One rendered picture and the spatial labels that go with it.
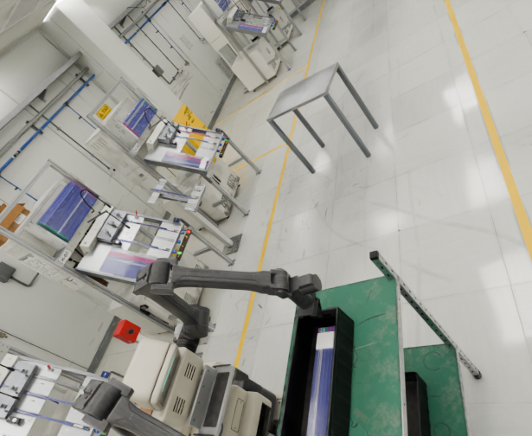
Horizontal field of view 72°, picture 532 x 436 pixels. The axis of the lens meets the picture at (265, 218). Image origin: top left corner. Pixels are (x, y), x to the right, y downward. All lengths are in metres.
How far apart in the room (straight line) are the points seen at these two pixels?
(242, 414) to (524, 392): 1.28
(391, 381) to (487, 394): 0.99
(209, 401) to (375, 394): 0.65
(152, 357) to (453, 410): 1.22
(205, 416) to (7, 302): 3.56
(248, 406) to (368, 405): 0.66
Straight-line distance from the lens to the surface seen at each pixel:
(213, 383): 1.63
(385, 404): 1.28
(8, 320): 4.84
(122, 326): 3.21
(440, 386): 1.90
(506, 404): 2.19
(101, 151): 4.53
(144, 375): 1.43
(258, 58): 7.24
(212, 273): 1.18
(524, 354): 2.25
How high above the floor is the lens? 2.06
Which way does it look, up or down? 31 degrees down
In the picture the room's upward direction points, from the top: 46 degrees counter-clockwise
